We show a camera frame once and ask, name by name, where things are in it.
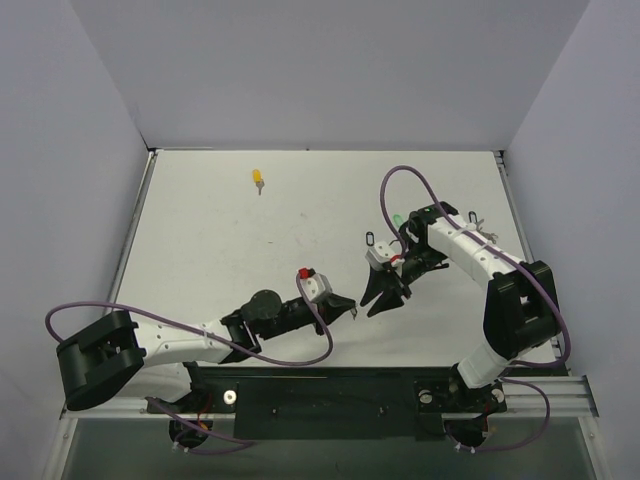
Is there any purple cable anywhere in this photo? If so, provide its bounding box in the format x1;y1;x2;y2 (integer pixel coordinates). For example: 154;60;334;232
44;274;335;456
379;165;574;454

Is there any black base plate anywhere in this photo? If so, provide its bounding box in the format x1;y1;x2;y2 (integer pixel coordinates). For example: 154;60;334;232
167;364;506;440

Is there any yellow tag key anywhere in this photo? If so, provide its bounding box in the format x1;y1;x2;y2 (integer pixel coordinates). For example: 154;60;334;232
252;169;265;195

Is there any aluminium frame rail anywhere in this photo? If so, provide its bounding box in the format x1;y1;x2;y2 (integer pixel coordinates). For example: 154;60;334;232
60;377;599;420

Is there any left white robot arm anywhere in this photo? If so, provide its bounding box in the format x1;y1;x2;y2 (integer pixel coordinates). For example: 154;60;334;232
56;279;356;412

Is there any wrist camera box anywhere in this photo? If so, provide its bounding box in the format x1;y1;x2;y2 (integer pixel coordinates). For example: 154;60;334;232
365;241;404;271
297;268;333;304

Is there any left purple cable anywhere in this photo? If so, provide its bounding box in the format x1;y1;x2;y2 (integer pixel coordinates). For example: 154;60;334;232
44;274;335;456

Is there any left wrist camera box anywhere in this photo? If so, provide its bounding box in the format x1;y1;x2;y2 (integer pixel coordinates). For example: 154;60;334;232
297;268;333;304

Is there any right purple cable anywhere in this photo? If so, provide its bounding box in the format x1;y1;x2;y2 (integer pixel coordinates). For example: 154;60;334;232
379;165;574;454

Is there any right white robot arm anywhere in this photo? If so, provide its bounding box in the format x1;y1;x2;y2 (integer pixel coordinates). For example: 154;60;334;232
360;203;561;409

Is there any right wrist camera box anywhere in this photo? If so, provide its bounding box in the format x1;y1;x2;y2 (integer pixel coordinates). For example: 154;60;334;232
365;241;404;271

